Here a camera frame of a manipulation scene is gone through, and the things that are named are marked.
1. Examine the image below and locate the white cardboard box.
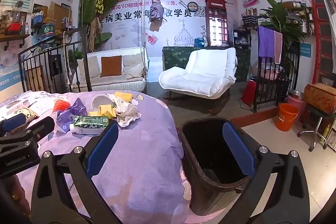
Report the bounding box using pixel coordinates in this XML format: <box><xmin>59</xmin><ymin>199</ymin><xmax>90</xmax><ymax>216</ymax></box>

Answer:
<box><xmin>4</xmin><ymin>100</ymin><xmax>30</xmax><ymax>110</ymax></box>

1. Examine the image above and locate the black hanging bag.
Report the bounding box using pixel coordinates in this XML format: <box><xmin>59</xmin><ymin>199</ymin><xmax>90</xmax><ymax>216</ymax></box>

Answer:
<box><xmin>48</xmin><ymin>53</ymin><xmax>63</xmax><ymax>76</ymax></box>

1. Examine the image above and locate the green floral counter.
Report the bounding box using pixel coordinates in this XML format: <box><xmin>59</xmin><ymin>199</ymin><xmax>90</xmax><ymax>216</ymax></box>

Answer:
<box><xmin>162</xmin><ymin>46</ymin><xmax>252</xmax><ymax>82</ymax></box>

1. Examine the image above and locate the steel basin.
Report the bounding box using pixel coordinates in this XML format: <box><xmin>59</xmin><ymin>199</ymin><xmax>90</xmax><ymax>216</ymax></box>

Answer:
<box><xmin>288</xmin><ymin>90</ymin><xmax>306</xmax><ymax>101</ymax></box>

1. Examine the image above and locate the brown cushion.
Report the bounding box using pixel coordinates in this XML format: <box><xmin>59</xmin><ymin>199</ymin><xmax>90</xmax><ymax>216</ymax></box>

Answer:
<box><xmin>100</xmin><ymin>55</ymin><xmax>123</xmax><ymax>78</ymax></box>

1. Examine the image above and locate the purple plastic wrapper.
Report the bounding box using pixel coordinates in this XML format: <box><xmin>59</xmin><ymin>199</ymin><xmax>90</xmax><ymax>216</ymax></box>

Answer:
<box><xmin>56</xmin><ymin>97</ymin><xmax>88</xmax><ymax>133</ymax></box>

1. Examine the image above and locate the wooden wall shelf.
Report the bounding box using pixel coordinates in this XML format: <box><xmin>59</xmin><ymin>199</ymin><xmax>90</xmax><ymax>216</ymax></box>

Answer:
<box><xmin>0</xmin><ymin>34</ymin><xmax>30</xmax><ymax>43</ymax></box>

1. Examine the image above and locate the purple towel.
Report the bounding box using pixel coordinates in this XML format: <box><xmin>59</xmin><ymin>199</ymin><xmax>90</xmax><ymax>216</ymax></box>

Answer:
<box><xmin>257</xmin><ymin>26</ymin><xmax>276</xmax><ymax>59</ymax></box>

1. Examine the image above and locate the orange bucket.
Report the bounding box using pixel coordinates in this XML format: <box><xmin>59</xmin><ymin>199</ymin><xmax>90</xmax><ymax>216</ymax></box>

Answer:
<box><xmin>278</xmin><ymin>103</ymin><xmax>300</xmax><ymax>132</ymax></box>

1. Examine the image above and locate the pink bucket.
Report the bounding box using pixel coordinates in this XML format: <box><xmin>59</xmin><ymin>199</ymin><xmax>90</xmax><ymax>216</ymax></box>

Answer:
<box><xmin>287</xmin><ymin>95</ymin><xmax>306</xmax><ymax>115</ymax></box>

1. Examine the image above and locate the white wicker swing sofa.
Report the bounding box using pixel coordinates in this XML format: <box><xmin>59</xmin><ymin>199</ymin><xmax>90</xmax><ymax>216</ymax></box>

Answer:
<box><xmin>72</xmin><ymin>46</ymin><xmax>149</xmax><ymax>92</ymax></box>

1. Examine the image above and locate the black iron bed frame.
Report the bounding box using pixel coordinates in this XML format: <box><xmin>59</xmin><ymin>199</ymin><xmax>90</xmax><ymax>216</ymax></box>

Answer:
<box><xmin>18</xmin><ymin>26</ymin><xmax>92</xmax><ymax>94</ymax></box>

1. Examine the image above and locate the purple floral blanket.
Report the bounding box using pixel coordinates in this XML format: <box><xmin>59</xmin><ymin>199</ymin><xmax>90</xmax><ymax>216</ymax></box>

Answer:
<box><xmin>0</xmin><ymin>90</ymin><xmax>193</xmax><ymax>224</ymax></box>

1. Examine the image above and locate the green potted plant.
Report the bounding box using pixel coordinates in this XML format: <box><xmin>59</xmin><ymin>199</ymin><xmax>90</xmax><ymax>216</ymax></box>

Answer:
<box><xmin>259</xmin><ymin>0</ymin><xmax>306</xmax><ymax>75</ymax></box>

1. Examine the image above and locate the pink towel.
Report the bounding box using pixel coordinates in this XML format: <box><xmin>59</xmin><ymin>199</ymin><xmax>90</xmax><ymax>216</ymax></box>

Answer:
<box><xmin>273</xmin><ymin>30</ymin><xmax>283</xmax><ymax>64</ymax></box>

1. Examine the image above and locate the brown wooden board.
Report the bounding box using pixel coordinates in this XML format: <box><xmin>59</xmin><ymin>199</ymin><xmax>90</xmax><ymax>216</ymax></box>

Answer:
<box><xmin>25</xmin><ymin>65</ymin><xmax>45</xmax><ymax>92</ymax></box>

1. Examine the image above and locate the red orange snack packet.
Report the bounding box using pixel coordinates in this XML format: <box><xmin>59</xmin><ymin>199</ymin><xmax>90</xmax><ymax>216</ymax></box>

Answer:
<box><xmin>52</xmin><ymin>99</ymin><xmax>71</xmax><ymax>113</ymax></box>

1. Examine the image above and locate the white padded armchair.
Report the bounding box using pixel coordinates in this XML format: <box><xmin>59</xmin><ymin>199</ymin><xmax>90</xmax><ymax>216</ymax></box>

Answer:
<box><xmin>159</xmin><ymin>47</ymin><xmax>237</xmax><ymax>109</ymax></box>

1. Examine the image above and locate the bottle wall shelf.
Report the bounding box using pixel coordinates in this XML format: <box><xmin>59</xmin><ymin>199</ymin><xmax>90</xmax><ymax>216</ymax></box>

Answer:
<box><xmin>243</xmin><ymin>7</ymin><xmax>259</xmax><ymax>28</ymax></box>

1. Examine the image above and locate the red phone booth cabinet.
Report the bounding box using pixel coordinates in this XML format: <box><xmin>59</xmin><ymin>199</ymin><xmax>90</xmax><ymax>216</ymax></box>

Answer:
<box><xmin>205</xmin><ymin>0</ymin><xmax>228</xmax><ymax>47</ymax></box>

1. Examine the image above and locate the pink wash basin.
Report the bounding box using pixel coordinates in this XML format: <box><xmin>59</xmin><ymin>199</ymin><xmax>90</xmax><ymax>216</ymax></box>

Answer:
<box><xmin>264</xmin><ymin>68</ymin><xmax>282</xmax><ymax>81</ymax></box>

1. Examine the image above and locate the orange patterned case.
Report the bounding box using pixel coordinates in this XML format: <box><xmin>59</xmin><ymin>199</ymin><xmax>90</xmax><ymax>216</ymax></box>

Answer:
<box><xmin>304</xmin><ymin>84</ymin><xmax>336</xmax><ymax>115</ymax></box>

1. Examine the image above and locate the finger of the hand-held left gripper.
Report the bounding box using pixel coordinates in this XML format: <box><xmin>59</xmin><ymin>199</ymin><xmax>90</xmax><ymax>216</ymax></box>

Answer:
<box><xmin>0</xmin><ymin>112</ymin><xmax>28</xmax><ymax>135</ymax></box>
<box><xmin>0</xmin><ymin>116</ymin><xmax>55</xmax><ymax>146</ymax></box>

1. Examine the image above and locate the blue basket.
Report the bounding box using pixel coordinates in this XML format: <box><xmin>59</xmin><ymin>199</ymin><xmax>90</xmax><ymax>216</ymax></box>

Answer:
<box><xmin>31</xmin><ymin>14</ymin><xmax>44</xmax><ymax>28</ymax></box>

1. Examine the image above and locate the white wicker basket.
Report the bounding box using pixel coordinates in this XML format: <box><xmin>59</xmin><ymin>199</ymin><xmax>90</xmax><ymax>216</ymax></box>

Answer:
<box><xmin>322</xmin><ymin>122</ymin><xmax>336</xmax><ymax>151</ymax></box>

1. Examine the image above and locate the green tin can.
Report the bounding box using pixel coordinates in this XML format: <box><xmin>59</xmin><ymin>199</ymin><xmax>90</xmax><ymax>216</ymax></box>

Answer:
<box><xmin>41</xmin><ymin>22</ymin><xmax>55</xmax><ymax>38</ymax></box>

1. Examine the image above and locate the person's left hand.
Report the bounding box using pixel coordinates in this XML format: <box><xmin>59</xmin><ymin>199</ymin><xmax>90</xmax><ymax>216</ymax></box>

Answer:
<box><xmin>0</xmin><ymin>175</ymin><xmax>31</xmax><ymax>222</ymax></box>

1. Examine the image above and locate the white tissue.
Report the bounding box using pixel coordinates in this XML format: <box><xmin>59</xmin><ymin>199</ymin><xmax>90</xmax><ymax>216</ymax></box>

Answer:
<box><xmin>108</xmin><ymin>94</ymin><xmax>142</xmax><ymax>127</ymax></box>

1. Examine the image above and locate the pale face wall poster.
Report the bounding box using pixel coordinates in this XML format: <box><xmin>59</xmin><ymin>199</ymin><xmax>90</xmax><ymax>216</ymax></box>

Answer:
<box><xmin>0</xmin><ymin>40</ymin><xmax>27</xmax><ymax>88</ymax></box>

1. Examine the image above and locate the dark brown waste bin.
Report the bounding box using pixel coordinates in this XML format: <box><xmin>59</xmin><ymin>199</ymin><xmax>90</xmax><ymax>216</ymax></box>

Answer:
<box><xmin>178</xmin><ymin>116</ymin><xmax>259</xmax><ymax>216</ymax></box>

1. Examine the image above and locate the wooden wall rack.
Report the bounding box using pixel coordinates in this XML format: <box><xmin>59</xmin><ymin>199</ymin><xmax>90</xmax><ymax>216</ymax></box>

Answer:
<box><xmin>282</xmin><ymin>0</ymin><xmax>314</xmax><ymax>35</ymax></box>

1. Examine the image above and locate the red container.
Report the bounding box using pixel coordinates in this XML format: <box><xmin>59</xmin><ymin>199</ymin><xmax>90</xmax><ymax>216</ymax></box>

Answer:
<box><xmin>6</xmin><ymin>22</ymin><xmax>21</xmax><ymax>35</ymax></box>

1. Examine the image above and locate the black display case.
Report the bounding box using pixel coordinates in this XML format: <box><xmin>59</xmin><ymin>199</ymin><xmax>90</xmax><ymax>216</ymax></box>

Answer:
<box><xmin>231</xmin><ymin>29</ymin><xmax>252</xmax><ymax>47</ymax></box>

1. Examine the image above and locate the blue wall sign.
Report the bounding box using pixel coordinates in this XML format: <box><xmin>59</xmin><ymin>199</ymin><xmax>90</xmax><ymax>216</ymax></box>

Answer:
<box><xmin>299</xmin><ymin>42</ymin><xmax>311</xmax><ymax>59</ymax></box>

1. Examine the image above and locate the beige cushion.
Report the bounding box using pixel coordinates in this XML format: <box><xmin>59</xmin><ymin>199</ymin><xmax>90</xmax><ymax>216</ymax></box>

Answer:
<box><xmin>87</xmin><ymin>56</ymin><xmax>103</xmax><ymax>77</ymax></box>
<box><xmin>122</xmin><ymin>52</ymin><xmax>145</xmax><ymax>80</ymax></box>

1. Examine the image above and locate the red shelf frame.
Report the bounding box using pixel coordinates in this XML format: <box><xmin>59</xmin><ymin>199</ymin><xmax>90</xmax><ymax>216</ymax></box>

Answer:
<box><xmin>308</xmin><ymin>0</ymin><xmax>336</xmax><ymax>88</ymax></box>

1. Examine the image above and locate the green drink carton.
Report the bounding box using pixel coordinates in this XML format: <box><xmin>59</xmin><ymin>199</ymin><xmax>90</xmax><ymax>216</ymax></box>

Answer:
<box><xmin>72</xmin><ymin>115</ymin><xmax>110</xmax><ymax>135</ymax></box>

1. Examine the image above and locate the chrome base stool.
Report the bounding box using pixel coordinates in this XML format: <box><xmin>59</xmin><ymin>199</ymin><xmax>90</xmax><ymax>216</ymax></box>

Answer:
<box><xmin>297</xmin><ymin>106</ymin><xmax>334</xmax><ymax>152</ymax></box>

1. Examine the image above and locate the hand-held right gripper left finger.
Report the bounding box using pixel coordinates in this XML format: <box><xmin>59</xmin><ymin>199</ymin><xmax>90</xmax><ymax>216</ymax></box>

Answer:
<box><xmin>31</xmin><ymin>122</ymin><xmax>120</xmax><ymax>224</ymax></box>

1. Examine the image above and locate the red bag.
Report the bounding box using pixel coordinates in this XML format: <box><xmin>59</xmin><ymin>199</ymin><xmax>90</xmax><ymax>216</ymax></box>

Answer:
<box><xmin>241</xmin><ymin>77</ymin><xmax>259</xmax><ymax>108</ymax></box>

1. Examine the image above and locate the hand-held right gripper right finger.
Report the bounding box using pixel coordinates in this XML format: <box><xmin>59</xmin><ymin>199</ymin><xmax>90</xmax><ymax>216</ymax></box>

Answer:
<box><xmin>220</xmin><ymin>120</ymin><xmax>310</xmax><ymax>224</ymax></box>

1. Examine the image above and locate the black iron rack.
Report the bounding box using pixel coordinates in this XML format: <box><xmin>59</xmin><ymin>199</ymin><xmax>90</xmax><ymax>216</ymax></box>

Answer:
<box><xmin>253</xmin><ymin>40</ymin><xmax>301</xmax><ymax>113</ymax></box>

